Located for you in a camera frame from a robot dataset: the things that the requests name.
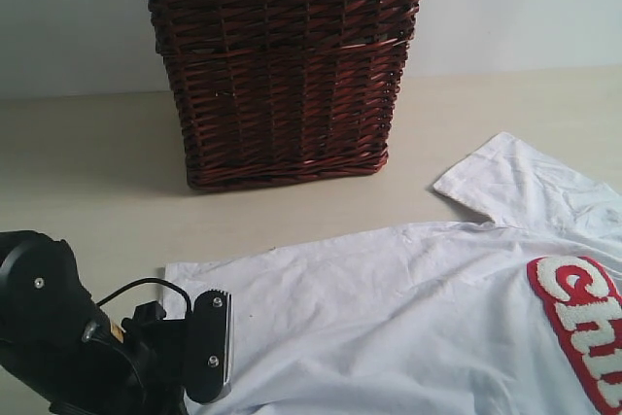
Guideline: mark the white t-shirt red lettering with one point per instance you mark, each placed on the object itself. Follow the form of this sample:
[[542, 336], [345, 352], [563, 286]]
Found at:
[[518, 315]]

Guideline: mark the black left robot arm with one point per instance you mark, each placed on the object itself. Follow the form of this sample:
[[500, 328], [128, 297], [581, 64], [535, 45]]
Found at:
[[60, 343]]

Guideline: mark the dark brown wicker basket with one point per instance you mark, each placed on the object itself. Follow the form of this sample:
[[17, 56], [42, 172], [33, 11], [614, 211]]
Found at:
[[283, 92]]

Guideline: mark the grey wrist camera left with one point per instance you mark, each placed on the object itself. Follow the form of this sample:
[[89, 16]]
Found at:
[[207, 359]]

